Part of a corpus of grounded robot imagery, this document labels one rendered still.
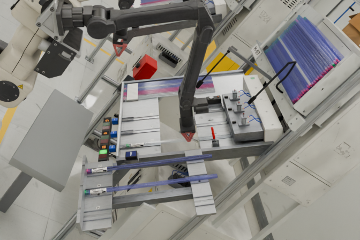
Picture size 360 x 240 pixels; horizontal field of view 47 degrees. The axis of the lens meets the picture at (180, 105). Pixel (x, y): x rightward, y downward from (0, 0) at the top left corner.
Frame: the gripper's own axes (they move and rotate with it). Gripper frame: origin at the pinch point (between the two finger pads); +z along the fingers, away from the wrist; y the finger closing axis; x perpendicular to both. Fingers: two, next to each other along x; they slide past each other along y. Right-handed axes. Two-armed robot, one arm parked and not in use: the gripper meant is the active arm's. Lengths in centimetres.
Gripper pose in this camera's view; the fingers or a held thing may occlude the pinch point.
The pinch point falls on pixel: (188, 139)
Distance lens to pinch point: 193.1
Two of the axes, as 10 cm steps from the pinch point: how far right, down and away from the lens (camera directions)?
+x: -9.9, 1.1, -0.2
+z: 0.8, 8.3, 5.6
